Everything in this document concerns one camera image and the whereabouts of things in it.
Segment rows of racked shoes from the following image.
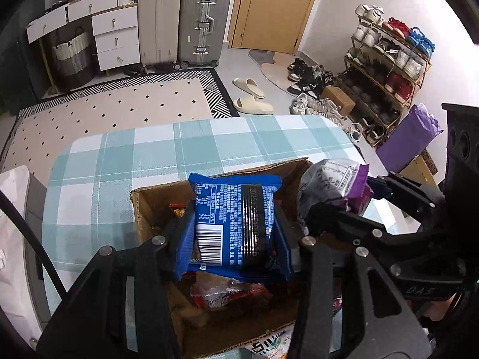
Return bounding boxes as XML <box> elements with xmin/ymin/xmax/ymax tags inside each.
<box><xmin>346</xmin><ymin>4</ymin><xmax>435</xmax><ymax>144</ymax></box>

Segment large open cardboard box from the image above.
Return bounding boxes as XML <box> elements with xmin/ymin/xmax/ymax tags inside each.
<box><xmin>402</xmin><ymin>150</ymin><xmax>448</xmax><ymax>188</ymax></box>

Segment grey and white woven basket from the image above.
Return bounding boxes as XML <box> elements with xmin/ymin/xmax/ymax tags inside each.
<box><xmin>50</xmin><ymin>26</ymin><xmax>94</xmax><ymax>89</ymax></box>

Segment wooden door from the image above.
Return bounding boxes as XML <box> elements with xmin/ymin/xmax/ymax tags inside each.
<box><xmin>226</xmin><ymin>0</ymin><xmax>325</xmax><ymax>55</ymax></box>

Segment brown cardboard box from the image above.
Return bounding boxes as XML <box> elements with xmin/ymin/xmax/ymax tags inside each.
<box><xmin>130</xmin><ymin>158</ymin><xmax>343</xmax><ymax>359</ymax></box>

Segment white drawer cabinet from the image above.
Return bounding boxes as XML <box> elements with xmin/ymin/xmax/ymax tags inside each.
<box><xmin>25</xmin><ymin>0</ymin><xmax>141</xmax><ymax>73</ymax></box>

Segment white side table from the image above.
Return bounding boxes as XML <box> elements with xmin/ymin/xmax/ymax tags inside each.
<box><xmin>0</xmin><ymin>165</ymin><xmax>51</xmax><ymax>341</ymax></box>

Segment small cardboard box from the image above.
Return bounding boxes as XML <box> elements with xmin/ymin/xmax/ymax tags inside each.
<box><xmin>320</xmin><ymin>85</ymin><xmax>356</xmax><ymax>116</ymax></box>

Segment silver suitcase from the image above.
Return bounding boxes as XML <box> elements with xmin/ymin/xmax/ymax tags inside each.
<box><xmin>177</xmin><ymin>0</ymin><xmax>233</xmax><ymax>69</ymax></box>

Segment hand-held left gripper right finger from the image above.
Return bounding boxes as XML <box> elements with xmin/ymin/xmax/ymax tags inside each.
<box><xmin>275</xmin><ymin>209</ymin><xmax>431</xmax><ymax>359</ymax></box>

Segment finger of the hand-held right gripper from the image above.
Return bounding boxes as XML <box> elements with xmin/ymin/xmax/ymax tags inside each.
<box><xmin>367</xmin><ymin>172</ymin><xmax>446</xmax><ymax>232</ymax></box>
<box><xmin>305</xmin><ymin>202</ymin><xmax>466</xmax><ymax>300</ymax></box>

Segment red snack packet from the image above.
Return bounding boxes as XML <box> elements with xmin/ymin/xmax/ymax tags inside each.
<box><xmin>190</xmin><ymin>281</ymin><xmax>275</xmax><ymax>310</ymax></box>

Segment beige suitcase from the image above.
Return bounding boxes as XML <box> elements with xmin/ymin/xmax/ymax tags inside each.
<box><xmin>138</xmin><ymin>0</ymin><xmax>183</xmax><ymax>69</ymax></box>

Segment purple rolled mat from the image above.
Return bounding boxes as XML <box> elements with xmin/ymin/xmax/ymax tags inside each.
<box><xmin>375</xmin><ymin>104</ymin><xmax>444</xmax><ymax>174</ymax></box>

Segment purple candy bag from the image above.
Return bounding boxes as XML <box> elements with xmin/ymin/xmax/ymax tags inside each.
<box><xmin>297</xmin><ymin>158</ymin><xmax>374</xmax><ymax>232</ymax></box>

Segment beige slipper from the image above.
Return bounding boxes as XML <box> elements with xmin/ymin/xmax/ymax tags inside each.
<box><xmin>232</xmin><ymin>78</ymin><xmax>264</xmax><ymax>98</ymax></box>
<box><xmin>233</xmin><ymin>95</ymin><xmax>275</xmax><ymax>115</ymax></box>

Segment black and beige patterned rug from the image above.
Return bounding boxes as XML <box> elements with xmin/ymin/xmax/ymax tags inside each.
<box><xmin>0</xmin><ymin>68</ymin><xmax>240</xmax><ymax>173</ymax></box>

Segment black cable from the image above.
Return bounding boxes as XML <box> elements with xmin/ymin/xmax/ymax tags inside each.
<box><xmin>0</xmin><ymin>191</ymin><xmax>70</xmax><ymax>296</ymax></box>

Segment wooden shoe rack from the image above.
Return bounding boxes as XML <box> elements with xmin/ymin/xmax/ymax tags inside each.
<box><xmin>342</xmin><ymin>5</ymin><xmax>433</xmax><ymax>146</ymax></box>

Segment grey door mat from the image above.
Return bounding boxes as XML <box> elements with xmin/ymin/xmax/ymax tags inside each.
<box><xmin>248</xmin><ymin>48</ymin><xmax>296</xmax><ymax>96</ymax></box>

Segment teal plaid tablecloth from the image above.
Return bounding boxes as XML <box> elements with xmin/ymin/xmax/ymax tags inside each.
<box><xmin>41</xmin><ymin>114</ymin><xmax>423</xmax><ymax>359</ymax></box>

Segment group of loose shoes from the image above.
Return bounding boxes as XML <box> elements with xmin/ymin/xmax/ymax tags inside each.
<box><xmin>286</xmin><ymin>58</ymin><xmax>365</xmax><ymax>143</ymax></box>

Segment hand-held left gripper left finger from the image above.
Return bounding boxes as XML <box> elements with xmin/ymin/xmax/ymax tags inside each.
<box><xmin>35</xmin><ymin>215</ymin><xmax>195</xmax><ymax>359</ymax></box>

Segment blue snack packet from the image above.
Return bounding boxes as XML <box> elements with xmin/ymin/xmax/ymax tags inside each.
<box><xmin>175</xmin><ymin>172</ymin><xmax>294</xmax><ymax>282</ymax></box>

